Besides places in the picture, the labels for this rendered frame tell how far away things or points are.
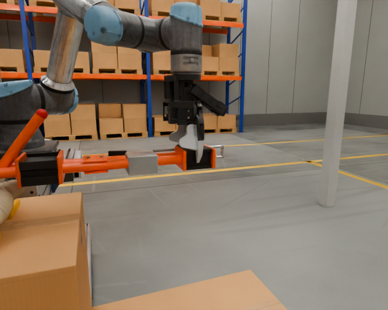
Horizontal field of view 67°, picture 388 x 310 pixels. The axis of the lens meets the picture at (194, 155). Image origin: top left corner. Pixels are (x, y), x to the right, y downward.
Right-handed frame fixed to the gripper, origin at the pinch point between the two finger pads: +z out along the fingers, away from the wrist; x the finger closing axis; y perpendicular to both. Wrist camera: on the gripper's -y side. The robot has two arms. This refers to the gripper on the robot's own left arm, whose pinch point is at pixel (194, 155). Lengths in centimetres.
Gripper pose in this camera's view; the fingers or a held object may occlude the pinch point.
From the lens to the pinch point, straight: 75.8
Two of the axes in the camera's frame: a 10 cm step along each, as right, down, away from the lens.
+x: 3.4, 2.1, -9.2
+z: -0.1, 9.8, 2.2
